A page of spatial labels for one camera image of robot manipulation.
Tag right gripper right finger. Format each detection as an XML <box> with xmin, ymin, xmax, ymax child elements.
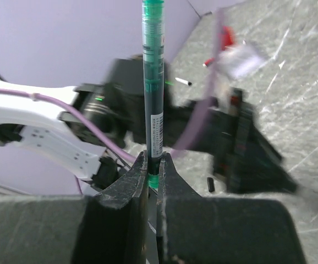
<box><xmin>157</xmin><ymin>153</ymin><xmax>306</xmax><ymax>263</ymax></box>

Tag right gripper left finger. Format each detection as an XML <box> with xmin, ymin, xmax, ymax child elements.
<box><xmin>0</xmin><ymin>154</ymin><xmax>148</xmax><ymax>263</ymax></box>

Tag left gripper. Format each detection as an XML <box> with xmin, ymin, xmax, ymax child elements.
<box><xmin>172</xmin><ymin>86</ymin><xmax>299</xmax><ymax>194</ymax></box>

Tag green gel pen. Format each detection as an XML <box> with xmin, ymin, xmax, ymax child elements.
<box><xmin>142</xmin><ymin>0</ymin><xmax>165</xmax><ymax>189</ymax></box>

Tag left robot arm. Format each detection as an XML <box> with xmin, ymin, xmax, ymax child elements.
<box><xmin>0</xmin><ymin>58</ymin><xmax>298</xmax><ymax>194</ymax></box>

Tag black pen cap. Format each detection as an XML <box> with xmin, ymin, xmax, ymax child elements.
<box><xmin>207</xmin><ymin>177</ymin><xmax>215</xmax><ymax>193</ymax></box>

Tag red pen cap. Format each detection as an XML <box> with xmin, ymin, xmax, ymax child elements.
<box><xmin>202</xmin><ymin>58</ymin><xmax>215</xmax><ymax>68</ymax></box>

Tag white black-tip marker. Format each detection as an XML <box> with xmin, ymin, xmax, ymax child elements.
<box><xmin>175</xmin><ymin>77</ymin><xmax>192</xmax><ymax>86</ymax></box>

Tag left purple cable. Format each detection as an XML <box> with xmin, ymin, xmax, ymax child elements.
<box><xmin>0</xmin><ymin>8</ymin><xmax>226</xmax><ymax>193</ymax></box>

